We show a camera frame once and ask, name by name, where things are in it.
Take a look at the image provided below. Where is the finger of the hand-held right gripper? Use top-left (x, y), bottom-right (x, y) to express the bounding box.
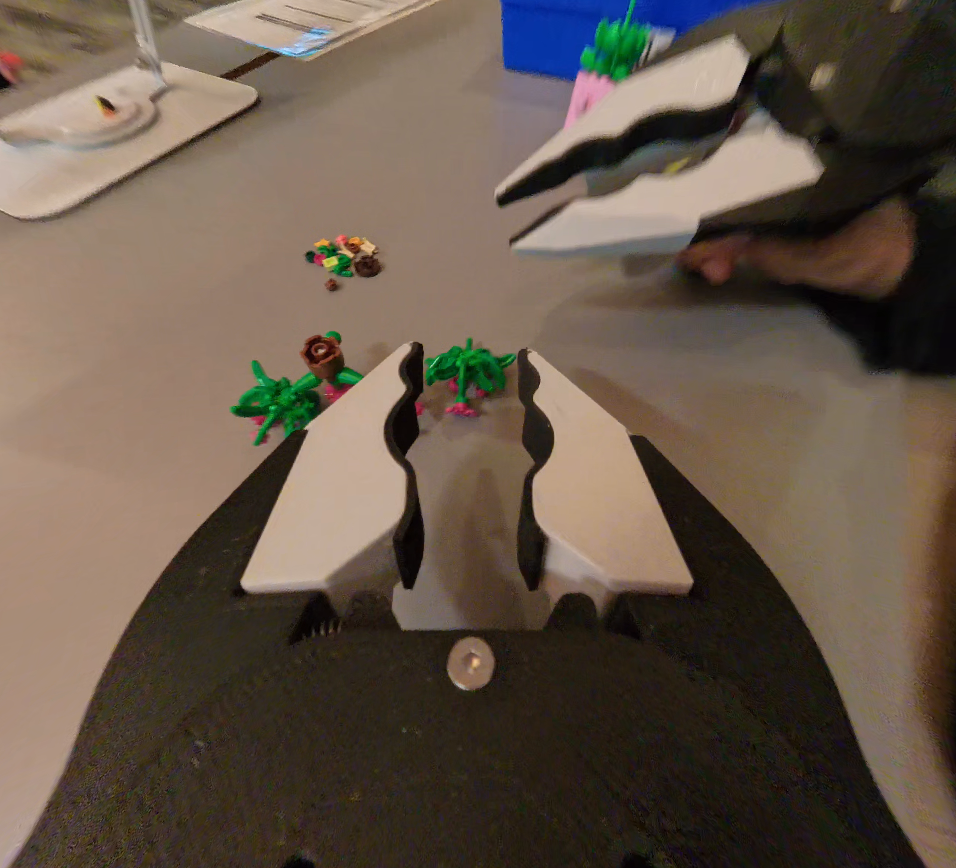
top-left (509, 112), bottom-right (826, 258)
top-left (494, 33), bottom-right (753, 206)

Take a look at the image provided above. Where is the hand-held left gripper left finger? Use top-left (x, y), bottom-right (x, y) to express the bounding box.
top-left (239, 341), bottom-right (427, 617)

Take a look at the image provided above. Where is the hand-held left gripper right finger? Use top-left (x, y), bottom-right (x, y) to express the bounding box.
top-left (515, 348), bottom-right (696, 620)

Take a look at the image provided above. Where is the green toy plant brown pot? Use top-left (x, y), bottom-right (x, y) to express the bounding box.
top-left (232, 332), bottom-right (367, 445)

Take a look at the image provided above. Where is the green toy leaf cluster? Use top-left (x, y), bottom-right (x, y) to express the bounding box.
top-left (424, 339), bottom-right (518, 419)

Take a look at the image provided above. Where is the person's right forearm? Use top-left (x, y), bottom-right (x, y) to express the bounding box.
top-left (822, 188), bottom-right (956, 376)

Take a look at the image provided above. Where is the person's right hand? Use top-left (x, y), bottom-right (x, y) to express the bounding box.
top-left (674, 199), bottom-right (920, 301)

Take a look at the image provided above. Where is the pink toy flower pot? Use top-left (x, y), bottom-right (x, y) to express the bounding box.
top-left (564, 0), bottom-right (707, 131)

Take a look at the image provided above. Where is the pile of small toy pieces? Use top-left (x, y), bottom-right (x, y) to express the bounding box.
top-left (305, 235), bottom-right (383, 279)

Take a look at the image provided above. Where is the laminated paper sheet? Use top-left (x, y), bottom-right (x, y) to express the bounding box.
top-left (184, 0), bottom-right (459, 62)

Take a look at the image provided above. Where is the white document stand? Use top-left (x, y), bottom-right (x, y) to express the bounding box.
top-left (0, 0), bottom-right (261, 221)

